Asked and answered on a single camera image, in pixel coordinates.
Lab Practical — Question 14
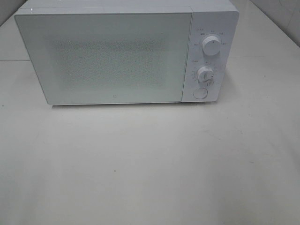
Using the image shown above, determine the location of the white timer knob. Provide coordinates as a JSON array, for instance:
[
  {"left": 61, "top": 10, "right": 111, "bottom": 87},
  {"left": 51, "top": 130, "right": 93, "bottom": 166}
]
[{"left": 196, "top": 66, "right": 214, "bottom": 83}]

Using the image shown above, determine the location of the round white door button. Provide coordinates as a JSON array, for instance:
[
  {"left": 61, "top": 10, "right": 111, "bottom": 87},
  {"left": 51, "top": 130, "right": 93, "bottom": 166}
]
[{"left": 193, "top": 88, "right": 208, "bottom": 99}]

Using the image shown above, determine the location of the white microwave door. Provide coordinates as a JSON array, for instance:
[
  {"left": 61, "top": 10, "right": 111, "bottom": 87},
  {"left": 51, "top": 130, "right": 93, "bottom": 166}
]
[{"left": 15, "top": 13, "right": 192, "bottom": 105}]

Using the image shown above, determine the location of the white microwave oven body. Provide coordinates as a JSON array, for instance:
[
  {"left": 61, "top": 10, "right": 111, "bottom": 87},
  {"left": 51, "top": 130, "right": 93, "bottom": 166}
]
[{"left": 15, "top": 0, "right": 239, "bottom": 104}]

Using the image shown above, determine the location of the upper white power knob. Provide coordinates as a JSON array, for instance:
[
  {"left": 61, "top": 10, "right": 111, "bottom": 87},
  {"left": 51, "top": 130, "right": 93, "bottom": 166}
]
[{"left": 202, "top": 34, "right": 221, "bottom": 56}]

